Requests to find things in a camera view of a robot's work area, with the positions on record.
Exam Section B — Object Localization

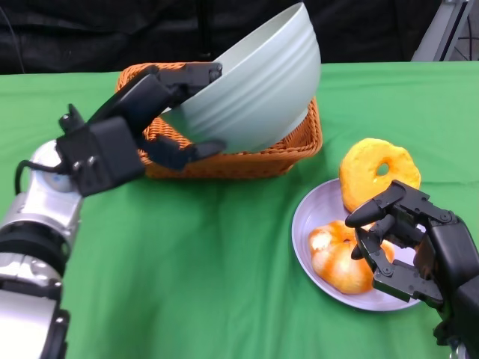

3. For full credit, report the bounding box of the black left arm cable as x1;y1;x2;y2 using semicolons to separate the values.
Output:
14;159;63;195

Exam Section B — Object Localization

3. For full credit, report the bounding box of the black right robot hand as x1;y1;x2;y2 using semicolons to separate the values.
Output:
344;179;479;311

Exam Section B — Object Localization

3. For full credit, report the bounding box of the pale green bowl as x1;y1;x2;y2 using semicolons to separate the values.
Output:
160;1;322;154

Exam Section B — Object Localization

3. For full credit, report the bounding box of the black backdrop cloth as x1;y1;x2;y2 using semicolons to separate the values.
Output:
0;0;442;76

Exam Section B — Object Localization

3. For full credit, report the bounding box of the orange glazed ring bread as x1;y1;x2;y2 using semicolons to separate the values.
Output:
308;219;394;296
339;138;423;213

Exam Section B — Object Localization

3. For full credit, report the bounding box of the green tablecloth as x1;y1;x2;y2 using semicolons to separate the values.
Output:
0;61;479;359

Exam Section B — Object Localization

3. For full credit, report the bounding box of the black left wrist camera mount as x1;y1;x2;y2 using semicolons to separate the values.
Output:
55;103;146;197

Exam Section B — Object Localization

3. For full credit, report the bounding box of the grey aluminium frame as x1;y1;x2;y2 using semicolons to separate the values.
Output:
411;0;479;63

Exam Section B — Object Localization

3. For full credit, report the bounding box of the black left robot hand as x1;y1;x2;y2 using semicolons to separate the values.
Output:
91;61;228;173

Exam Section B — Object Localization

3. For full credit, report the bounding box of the orange wicker basket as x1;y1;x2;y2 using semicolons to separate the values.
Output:
115;61;324;180

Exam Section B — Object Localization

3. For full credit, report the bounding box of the lavender plate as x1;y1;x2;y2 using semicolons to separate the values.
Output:
291;178;426;312

